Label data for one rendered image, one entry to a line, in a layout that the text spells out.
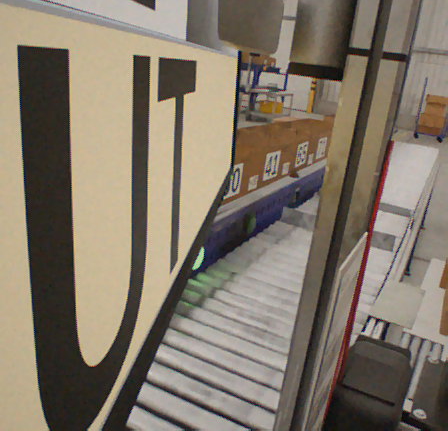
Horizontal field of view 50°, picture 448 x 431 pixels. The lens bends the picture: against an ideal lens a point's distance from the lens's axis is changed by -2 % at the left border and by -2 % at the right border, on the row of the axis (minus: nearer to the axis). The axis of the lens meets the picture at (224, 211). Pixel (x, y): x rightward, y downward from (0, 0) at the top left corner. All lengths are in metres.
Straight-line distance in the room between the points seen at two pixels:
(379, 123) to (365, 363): 0.25
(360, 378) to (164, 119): 0.37
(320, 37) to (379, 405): 0.31
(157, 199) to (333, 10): 0.25
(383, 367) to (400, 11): 0.32
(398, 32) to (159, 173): 0.24
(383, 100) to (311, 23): 0.08
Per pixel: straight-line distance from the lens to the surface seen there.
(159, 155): 0.15
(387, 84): 0.36
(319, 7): 0.37
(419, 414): 1.05
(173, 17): 0.16
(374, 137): 0.36
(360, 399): 0.47
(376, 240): 1.95
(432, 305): 1.56
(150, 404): 0.95
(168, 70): 0.16
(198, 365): 1.04
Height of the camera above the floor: 1.35
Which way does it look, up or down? 17 degrees down
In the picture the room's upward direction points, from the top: 8 degrees clockwise
